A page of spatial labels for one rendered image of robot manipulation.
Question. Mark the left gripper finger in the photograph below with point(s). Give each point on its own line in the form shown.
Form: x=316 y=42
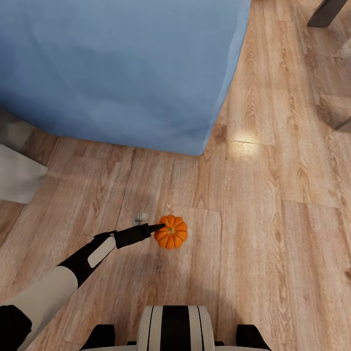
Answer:
x=156 y=227

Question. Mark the coffee table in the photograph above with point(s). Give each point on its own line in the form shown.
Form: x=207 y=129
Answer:
x=323 y=17

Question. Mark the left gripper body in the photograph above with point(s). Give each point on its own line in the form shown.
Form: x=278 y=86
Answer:
x=138 y=233

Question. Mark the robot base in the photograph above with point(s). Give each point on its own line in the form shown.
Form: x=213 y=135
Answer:
x=248 y=338

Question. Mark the sofa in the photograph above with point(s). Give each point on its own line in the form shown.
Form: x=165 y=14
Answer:
x=151 y=74

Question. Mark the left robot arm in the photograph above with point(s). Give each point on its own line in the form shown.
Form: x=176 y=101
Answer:
x=25 y=315

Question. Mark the robot trunk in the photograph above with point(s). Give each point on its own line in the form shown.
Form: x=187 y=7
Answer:
x=175 y=328

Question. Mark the pumpkin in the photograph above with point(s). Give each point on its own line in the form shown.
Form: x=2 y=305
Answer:
x=174 y=234

